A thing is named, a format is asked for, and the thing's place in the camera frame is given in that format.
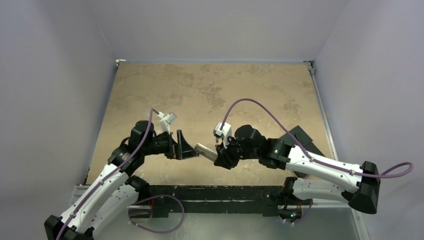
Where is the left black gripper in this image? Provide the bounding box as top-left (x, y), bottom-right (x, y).
top-left (142, 128), bottom-right (198, 159)

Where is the white remote control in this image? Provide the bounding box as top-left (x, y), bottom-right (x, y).
top-left (194, 143), bottom-right (218, 163)

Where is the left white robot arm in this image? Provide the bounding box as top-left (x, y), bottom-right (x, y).
top-left (44, 120), bottom-right (199, 240)

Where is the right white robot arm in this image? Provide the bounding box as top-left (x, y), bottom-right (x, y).
top-left (213, 122), bottom-right (381, 214)

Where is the black flat plate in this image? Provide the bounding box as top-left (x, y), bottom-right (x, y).
top-left (279, 125), bottom-right (325, 157)

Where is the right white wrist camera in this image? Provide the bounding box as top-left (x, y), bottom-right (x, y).
top-left (212, 121), bottom-right (232, 149)

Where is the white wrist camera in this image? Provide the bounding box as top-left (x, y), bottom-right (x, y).
top-left (212, 121), bottom-right (232, 149)
top-left (157, 112), bottom-right (177, 134)

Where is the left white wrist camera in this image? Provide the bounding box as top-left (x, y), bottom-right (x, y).
top-left (157, 112), bottom-right (177, 134)

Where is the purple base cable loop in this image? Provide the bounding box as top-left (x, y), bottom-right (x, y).
top-left (127, 195), bottom-right (185, 235)

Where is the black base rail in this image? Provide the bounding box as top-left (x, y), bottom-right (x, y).
top-left (136, 185), bottom-right (311, 218)

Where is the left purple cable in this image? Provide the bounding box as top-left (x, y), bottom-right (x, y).
top-left (54, 108), bottom-right (163, 240)

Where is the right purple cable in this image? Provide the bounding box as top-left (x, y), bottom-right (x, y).
top-left (221, 98), bottom-right (414, 179)

